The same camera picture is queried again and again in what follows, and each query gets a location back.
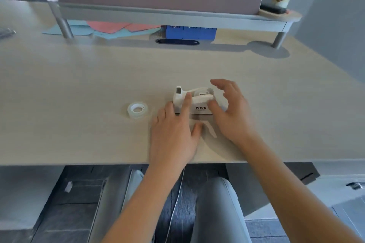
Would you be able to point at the person's left forearm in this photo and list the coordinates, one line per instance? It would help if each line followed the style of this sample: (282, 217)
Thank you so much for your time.
(142, 203)

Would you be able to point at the grey side cabinet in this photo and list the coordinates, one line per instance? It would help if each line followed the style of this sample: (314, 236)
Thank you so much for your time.
(25, 194)

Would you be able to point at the clear tape roll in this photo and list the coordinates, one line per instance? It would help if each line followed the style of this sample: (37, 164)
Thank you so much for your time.
(139, 109)

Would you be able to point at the black flat object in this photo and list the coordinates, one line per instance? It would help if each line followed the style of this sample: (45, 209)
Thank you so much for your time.
(273, 8)

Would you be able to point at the pink paper sheet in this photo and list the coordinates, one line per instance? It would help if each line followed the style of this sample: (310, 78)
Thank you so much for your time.
(114, 26)

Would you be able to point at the person's right thumb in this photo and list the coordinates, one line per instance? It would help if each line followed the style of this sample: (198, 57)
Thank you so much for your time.
(215, 109)

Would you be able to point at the person's left thumb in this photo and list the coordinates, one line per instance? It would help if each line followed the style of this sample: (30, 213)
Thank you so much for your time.
(197, 130)

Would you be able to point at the round wooden tray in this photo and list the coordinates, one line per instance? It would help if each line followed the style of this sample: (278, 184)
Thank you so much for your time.
(285, 16)

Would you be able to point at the person's right hand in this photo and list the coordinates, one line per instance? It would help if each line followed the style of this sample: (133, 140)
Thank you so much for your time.
(235, 114)

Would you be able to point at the small white floor scrap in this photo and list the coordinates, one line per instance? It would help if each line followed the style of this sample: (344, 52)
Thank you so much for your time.
(68, 188)

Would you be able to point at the grey desk shelf riser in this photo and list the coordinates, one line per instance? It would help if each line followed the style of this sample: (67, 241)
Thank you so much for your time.
(171, 16)

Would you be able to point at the person's right forearm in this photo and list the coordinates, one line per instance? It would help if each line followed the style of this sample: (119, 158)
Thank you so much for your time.
(290, 191)

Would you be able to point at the light blue paper sheet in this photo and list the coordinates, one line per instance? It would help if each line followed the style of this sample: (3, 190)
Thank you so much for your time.
(77, 29)

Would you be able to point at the white tape dispenser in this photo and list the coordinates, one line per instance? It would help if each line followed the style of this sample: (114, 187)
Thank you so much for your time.
(199, 100)

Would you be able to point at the blue box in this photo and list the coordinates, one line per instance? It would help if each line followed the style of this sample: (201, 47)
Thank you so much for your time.
(190, 33)

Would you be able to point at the person's right leg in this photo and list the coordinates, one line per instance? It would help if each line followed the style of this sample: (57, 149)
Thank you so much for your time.
(219, 211)

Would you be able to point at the clear plastic wrapper piece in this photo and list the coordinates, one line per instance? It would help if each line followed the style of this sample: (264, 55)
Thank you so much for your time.
(209, 129)

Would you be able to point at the person's left little finger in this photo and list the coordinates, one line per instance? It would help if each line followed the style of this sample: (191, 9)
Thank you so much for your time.
(154, 124)

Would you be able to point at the person's left hand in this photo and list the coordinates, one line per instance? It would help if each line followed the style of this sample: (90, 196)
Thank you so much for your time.
(171, 137)

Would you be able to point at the person's left middle finger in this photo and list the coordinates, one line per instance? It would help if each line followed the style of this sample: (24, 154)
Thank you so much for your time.
(169, 108)

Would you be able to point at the grey drawer cabinet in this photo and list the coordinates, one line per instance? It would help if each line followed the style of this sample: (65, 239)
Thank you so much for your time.
(342, 191)

